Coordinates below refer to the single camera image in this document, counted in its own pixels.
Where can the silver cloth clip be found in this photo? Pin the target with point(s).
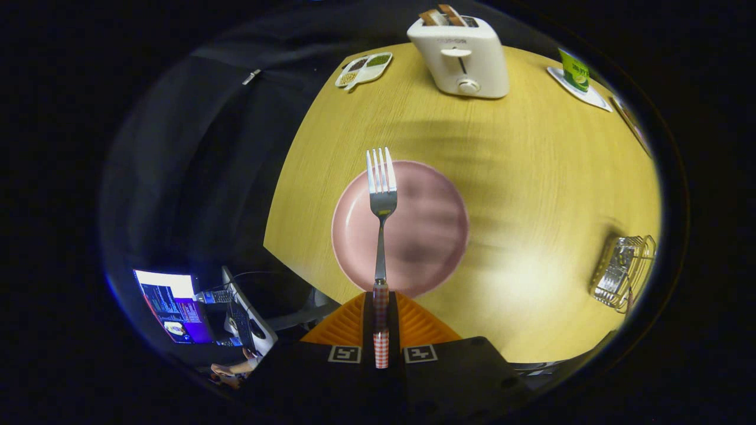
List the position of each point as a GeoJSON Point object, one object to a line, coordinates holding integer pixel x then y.
{"type": "Point", "coordinates": [251, 77]}

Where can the white toaster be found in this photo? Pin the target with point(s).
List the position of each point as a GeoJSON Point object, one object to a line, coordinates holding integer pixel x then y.
{"type": "Point", "coordinates": [466, 65]}

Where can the white divided snack dish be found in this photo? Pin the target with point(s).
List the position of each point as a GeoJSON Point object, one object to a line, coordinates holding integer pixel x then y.
{"type": "Point", "coordinates": [366, 68]}

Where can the oval plate with food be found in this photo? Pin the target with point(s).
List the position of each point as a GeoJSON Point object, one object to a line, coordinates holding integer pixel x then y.
{"type": "Point", "coordinates": [632, 124]}

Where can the pink round plate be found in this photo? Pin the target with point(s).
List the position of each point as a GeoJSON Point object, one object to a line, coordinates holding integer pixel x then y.
{"type": "Point", "coordinates": [431, 224]}

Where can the green label drink bottle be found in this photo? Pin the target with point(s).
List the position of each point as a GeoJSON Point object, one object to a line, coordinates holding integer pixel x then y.
{"type": "Point", "coordinates": [574, 74]}

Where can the bread slice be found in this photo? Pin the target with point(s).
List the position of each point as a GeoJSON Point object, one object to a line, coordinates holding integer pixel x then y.
{"type": "Point", "coordinates": [429, 17]}
{"type": "Point", "coordinates": [452, 15]}

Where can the lit computer monitor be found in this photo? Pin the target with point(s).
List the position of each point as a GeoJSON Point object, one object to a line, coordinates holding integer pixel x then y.
{"type": "Point", "coordinates": [171, 301]}

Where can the metal perforated basket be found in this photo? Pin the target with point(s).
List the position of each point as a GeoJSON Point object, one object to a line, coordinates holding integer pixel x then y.
{"type": "Point", "coordinates": [641, 260]}

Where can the white square coaster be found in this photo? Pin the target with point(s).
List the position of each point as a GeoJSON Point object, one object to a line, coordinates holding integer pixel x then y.
{"type": "Point", "coordinates": [593, 97]}

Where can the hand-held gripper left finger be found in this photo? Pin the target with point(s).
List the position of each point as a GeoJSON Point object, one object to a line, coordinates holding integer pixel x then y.
{"type": "Point", "coordinates": [367, 330]}

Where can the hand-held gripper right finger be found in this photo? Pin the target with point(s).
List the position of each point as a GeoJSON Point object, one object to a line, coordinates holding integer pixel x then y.
{"type": "Point", "coordinates": [394, 330]}

